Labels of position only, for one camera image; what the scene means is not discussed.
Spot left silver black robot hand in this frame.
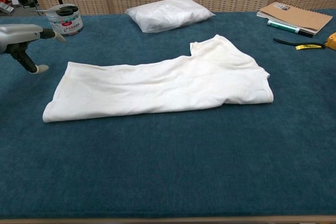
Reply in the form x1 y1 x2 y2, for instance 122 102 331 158
0 24 67 74

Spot white t-shirt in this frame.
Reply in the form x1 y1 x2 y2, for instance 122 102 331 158
41 34 275 124

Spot clear plastic jar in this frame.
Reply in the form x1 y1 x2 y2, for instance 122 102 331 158
46 4 84 36

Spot clear bag with white cloth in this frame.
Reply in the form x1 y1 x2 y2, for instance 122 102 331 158
124 0 216 34

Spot dark teal table mat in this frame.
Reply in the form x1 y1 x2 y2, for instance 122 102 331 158
0 8 336 221

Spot green white marker pen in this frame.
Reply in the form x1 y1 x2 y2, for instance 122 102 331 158
267 19 314 38

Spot brown spiral notebook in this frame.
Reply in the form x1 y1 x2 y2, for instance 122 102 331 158
256 1 333 36

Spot yellow tape measure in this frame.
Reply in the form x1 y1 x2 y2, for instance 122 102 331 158
272 31 336 51

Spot black-handled scissors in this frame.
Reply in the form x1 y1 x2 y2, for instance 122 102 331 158
35 5 76 17

